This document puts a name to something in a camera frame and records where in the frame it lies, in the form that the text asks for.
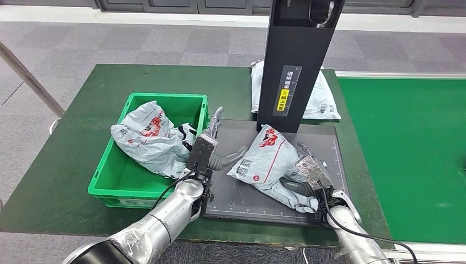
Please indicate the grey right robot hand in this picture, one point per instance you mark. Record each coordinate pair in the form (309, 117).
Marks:
(300, 188)

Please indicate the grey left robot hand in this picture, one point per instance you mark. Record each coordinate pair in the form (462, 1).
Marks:
(229, 158)

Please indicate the white red-print courier bag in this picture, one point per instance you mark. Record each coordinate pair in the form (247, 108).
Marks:
(153, 149)
(269, 160)

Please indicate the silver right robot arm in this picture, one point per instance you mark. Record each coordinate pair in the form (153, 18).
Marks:
(353, 244)

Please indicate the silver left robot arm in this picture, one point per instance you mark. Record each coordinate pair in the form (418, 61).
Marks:
(164, 218)

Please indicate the black inbound scanner machine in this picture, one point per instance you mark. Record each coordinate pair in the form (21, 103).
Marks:
(236, 198)

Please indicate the green conveyor belt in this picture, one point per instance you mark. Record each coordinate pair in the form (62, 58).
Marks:
(400, 145)

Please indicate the flat white courier bag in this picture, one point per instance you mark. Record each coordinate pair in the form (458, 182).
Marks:
(320, 100)

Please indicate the green plastic crate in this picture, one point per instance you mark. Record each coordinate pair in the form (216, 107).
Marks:
(120, 182)

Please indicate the grey framed glass cabinet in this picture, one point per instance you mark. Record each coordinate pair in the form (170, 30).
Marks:
(174, 4)

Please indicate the grey metal pole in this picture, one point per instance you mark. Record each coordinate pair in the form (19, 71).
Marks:
(31, 81)

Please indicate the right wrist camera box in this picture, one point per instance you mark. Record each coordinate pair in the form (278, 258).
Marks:
(313, 171)

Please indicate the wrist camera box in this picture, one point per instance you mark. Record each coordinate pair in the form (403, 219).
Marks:
(202, 155)
(313, 171)

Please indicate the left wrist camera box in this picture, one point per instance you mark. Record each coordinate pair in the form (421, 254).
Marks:
(202, 155)

